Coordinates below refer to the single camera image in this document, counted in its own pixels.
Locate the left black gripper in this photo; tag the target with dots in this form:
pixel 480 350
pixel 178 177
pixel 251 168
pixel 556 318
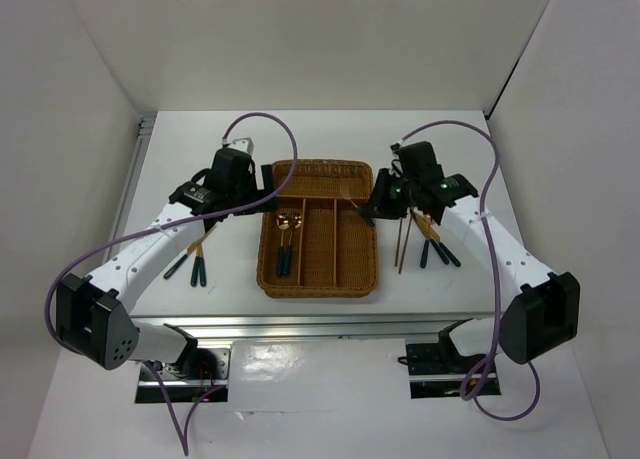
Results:
pixel 267 179

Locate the gold knife left pile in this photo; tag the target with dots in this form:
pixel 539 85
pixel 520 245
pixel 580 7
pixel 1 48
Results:
pixel 191 249

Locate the gold spoon green handle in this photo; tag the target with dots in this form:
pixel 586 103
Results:
pixel 294 226
pixel 283 223

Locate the gold spoon right pile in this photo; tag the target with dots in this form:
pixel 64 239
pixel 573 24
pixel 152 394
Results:
pixel 424 225

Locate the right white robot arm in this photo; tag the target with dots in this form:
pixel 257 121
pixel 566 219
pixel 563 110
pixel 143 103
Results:
pixel 540 307

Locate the copper chopstick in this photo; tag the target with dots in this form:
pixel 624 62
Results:
pixel 398 243
pixel 404 246

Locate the gold knife green handle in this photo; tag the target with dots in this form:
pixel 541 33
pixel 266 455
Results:
pixel 345 192

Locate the right copper chopstick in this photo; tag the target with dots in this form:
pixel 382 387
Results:
pixel 404 246

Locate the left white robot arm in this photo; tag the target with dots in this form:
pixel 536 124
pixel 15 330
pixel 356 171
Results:
pixel 93 312

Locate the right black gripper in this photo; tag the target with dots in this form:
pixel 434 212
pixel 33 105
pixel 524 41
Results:
pixel 378 205

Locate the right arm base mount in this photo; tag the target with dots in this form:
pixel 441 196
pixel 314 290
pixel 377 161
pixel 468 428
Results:
pixel 434 373

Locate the left copper chopstick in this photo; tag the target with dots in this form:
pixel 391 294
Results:
pixel 398 243

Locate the aluminium left side rail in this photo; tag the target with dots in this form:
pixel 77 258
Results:
pixel 145 129

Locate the brown wicker cutlery tray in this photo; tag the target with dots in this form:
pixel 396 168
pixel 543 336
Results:
pixel 335 253

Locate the aluminium table front rail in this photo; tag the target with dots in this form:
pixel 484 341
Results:
pixel 319 326

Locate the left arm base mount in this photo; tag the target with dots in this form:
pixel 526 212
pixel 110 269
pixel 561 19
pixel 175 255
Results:
pixel 203 377

